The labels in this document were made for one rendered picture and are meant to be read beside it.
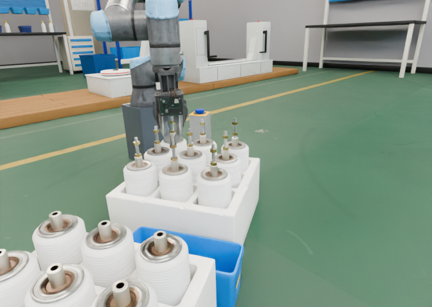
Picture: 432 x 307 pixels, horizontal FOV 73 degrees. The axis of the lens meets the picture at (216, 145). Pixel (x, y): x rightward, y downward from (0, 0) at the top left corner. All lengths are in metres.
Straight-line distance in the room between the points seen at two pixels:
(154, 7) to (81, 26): 6.61
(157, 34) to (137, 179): 0.40
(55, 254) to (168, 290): 0.24
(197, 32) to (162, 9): 2.93
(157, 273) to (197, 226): 0.30
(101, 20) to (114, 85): 2.18
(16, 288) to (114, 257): 0.15
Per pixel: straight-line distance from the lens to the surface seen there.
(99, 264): 0.61
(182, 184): 0.82
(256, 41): 4.63
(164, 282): 0.55
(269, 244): 0.97
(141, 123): 1.42
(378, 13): 5.91
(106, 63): 5.50
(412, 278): 0.99
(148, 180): 0.88
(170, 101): 0.72
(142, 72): 1.44
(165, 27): 0.72
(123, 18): 0.83
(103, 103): 2.88
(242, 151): 0.98
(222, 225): 0.78
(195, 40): 3.63
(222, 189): 0.78
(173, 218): 0.83
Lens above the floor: 0.61
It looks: 20 degrees down
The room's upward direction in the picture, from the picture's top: 1 degrees counter-clockwise
